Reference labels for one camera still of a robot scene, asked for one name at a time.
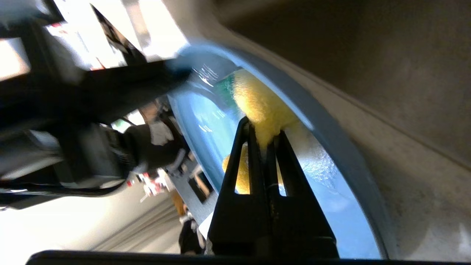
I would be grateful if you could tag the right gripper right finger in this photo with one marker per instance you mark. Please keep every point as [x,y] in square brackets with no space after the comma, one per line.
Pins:
[301,221]

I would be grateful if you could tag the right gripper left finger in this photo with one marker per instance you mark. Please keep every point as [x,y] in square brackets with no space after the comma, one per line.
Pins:
[235,221]

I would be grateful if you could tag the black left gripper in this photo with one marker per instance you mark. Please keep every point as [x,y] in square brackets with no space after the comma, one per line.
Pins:
[44,99]

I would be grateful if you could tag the blue round plate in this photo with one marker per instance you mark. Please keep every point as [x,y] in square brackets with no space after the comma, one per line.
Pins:
[331,140]

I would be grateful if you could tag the yellow green sponge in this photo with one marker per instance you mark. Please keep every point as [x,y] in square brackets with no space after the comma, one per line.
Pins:
[261,103]

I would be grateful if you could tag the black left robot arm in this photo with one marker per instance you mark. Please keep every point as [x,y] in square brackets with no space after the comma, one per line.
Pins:
[92,158]

